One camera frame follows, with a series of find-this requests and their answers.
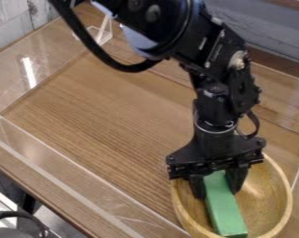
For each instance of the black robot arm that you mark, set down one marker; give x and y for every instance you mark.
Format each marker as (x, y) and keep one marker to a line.
(178, 30)

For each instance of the black metal frame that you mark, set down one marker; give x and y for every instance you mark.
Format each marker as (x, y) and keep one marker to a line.
(28, 228)

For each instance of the clear acrylic corner bracket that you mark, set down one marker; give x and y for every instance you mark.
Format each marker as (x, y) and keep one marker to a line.
(98, 25)

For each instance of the green rectangular block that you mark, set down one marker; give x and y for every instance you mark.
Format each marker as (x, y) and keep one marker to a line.
(222, 206)

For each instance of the brown wooden bowl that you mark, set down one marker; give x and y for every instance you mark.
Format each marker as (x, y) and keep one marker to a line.
(264, 201)

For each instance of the clear acrylic front wall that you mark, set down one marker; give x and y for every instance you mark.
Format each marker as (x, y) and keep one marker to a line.
(78, 194)

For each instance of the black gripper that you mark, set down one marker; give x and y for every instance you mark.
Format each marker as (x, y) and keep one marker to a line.
(215, 149)

